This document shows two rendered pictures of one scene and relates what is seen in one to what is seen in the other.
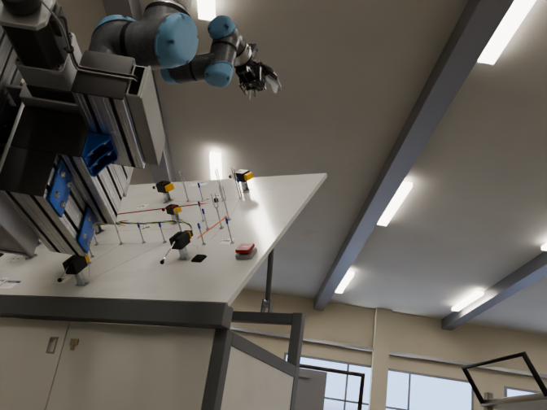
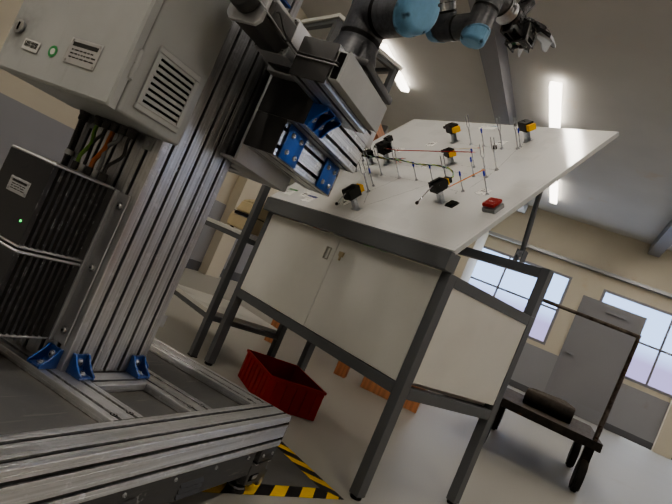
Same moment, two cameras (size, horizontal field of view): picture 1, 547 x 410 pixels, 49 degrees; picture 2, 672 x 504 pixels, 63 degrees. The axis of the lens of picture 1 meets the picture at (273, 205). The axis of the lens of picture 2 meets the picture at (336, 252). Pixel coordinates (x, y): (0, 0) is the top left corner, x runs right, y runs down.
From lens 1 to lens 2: 0.37 m
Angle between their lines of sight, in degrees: 31
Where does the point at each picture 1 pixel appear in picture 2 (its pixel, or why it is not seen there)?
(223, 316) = (447, 262)
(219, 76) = (472, 39)
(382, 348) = not seen: outside the picture
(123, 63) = (330, 49)
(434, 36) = not seen: outside the picture
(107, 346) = (362, 264)
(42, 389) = (315, 284)
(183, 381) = (408, 307)
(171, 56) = (406, 28)
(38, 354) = (317, 257)
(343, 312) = not seen: outside the picture
